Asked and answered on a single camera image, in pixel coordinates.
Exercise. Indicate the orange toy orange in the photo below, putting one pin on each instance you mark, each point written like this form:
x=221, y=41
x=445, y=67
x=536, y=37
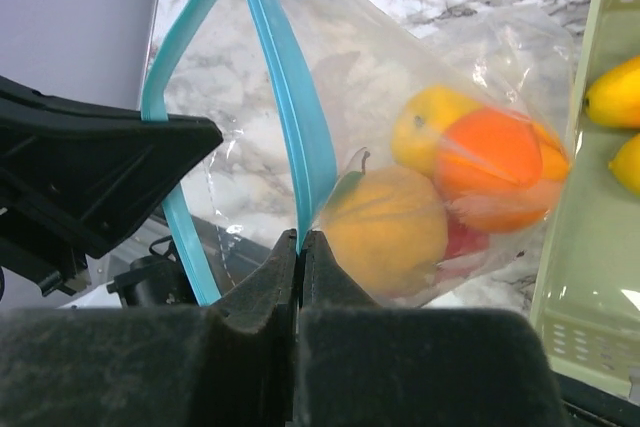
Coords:
x=500, y=171

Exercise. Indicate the yellow toy pear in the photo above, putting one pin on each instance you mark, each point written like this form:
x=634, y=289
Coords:
x=386, y=227

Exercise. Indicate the red toy apple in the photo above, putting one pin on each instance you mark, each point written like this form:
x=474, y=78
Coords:
x=466, y=252

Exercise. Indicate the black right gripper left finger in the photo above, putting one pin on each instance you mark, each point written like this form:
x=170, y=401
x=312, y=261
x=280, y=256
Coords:
x=229, y=364

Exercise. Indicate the yellow toy banana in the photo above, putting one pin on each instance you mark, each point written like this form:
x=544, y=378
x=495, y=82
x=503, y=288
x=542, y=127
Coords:
x=625, y=166

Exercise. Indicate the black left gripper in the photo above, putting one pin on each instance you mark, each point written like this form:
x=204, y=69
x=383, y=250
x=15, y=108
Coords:
x=80, y=178

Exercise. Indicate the clear zip top bag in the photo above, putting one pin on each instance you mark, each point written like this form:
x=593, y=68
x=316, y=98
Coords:
x=298, y=87

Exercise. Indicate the pale green plastic basket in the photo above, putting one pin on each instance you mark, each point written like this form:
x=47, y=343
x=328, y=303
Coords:
x=586, y=300

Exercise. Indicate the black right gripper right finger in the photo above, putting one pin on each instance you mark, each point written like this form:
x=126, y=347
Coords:
x=360, y=364

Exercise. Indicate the orange yellow toy mango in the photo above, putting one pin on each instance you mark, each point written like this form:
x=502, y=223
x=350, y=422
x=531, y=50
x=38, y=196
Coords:
x=613, y=99

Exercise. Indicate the yellow toy lemon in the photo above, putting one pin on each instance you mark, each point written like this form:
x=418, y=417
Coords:
x=424, y=118

